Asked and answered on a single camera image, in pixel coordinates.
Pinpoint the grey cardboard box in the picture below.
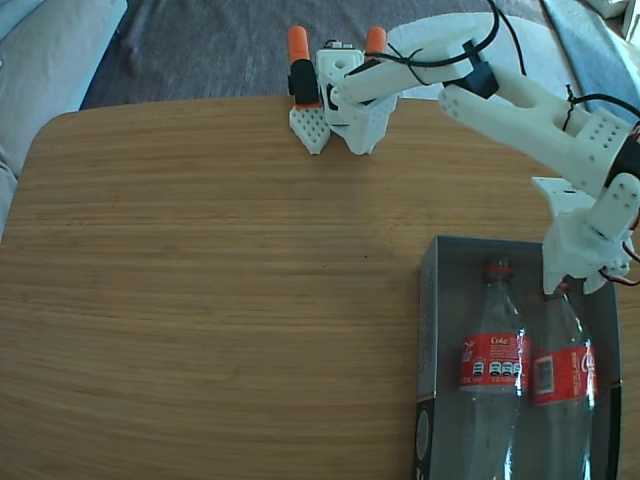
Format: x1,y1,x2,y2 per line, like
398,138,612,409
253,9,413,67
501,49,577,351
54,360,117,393
412,234,625,480

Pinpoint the blue grey blanket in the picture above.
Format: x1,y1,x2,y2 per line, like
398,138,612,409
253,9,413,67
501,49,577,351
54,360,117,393
542,0,640,124

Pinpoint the clear bottle nutrition panel label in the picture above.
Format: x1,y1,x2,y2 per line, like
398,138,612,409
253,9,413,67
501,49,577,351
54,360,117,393
457,254,532,480

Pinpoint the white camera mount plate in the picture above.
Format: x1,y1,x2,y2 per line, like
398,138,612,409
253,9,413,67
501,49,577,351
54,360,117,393
530,175,599,221

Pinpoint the black camera cable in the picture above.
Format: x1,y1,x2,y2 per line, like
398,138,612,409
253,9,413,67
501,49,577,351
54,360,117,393
364,0,640,131

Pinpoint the light grey sofa cushion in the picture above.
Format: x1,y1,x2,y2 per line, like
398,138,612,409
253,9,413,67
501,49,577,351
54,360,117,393
0,0,129,181

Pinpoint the grey patterned rug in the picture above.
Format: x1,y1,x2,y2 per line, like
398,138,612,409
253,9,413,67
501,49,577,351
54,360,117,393
79,0,551,111

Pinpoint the clear bottle script logo label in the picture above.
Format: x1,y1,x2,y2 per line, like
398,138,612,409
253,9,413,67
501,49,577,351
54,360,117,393
519,287,601,480

